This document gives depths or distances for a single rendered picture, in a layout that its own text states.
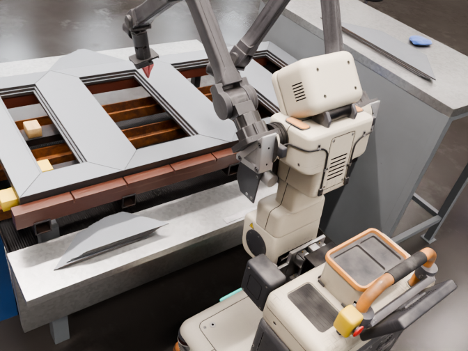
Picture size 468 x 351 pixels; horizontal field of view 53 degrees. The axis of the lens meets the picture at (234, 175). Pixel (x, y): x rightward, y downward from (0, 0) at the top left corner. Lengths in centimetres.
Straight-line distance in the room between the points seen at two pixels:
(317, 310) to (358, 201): 125
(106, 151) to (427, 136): 135
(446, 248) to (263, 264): 179
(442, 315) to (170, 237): 160
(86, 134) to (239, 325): 94
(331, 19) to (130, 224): 94
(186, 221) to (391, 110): 111
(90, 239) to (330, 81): 89
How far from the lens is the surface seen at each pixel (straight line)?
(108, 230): 162
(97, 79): 220
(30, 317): 186
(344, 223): 269
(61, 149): 200
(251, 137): 122
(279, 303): 138
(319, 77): 128
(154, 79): 219
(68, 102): 199
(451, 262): 307
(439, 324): 270
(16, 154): 173
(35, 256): 162
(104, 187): 161
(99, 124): 186
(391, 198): 242
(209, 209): 177
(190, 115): 196
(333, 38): 159
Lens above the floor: 188
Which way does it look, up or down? 38 degrees down
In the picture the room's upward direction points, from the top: 12 degrees clockwise
